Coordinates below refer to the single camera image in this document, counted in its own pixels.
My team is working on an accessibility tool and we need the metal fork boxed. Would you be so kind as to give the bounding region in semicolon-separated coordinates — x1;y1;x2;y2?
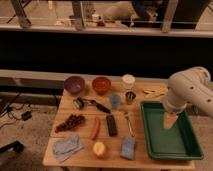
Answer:
124;112;135;137

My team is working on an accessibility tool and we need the black cable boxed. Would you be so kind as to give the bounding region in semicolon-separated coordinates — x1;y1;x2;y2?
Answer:
0;92;38;129

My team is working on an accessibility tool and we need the orange bowl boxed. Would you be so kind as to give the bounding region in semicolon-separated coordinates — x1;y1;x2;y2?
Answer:
92;77;111;95

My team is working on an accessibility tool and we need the metal cup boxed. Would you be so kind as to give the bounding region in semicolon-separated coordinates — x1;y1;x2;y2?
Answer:
125;91;136;105

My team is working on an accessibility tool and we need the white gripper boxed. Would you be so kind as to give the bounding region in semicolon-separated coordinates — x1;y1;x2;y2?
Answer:
162;100;186;129

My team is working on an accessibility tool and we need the purple bowl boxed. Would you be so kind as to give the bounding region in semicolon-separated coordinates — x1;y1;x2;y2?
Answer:
64;76;85;94

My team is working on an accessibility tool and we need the white cup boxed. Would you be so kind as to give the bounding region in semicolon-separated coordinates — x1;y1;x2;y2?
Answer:
122;74;135;90

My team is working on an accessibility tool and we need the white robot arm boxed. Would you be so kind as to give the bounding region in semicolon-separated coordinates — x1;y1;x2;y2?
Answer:
161;67;213;129

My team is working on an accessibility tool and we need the blue grey cloth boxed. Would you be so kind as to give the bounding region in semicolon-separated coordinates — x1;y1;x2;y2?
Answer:
53;135;83;163

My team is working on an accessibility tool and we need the blue sponge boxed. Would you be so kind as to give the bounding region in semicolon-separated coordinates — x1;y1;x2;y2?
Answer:
120;136;135;160

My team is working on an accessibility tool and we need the blue cup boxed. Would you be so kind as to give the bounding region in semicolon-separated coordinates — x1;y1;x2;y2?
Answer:
109;94;121;109

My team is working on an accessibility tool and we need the green plastic tray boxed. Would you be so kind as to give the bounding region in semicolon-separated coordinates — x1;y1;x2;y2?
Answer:
140;101;204;160

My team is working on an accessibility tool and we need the bunch of purple grapes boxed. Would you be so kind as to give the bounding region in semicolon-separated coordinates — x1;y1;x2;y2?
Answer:
55;114;85;133

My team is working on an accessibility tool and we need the black power adapter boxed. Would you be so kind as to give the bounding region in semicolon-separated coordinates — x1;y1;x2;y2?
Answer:
21;111;32;121

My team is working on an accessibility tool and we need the wooden utensil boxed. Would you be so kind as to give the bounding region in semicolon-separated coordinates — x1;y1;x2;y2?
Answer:
143;89;167;99

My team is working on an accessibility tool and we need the white mug in background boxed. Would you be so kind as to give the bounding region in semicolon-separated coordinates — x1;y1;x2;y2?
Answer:
92;14;102;23

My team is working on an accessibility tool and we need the peach fruit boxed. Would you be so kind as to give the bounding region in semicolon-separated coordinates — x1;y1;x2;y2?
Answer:
93;142;107;158

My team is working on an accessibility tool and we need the black handled peeler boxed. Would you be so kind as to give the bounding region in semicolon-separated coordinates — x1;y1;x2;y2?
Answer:
73;97;111;114

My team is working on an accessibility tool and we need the red chili pepper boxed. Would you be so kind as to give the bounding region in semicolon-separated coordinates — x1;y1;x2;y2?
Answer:
90;117;100;140

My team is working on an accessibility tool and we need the black rectangular block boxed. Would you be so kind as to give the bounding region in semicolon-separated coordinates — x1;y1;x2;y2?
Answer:
106;115;118;136

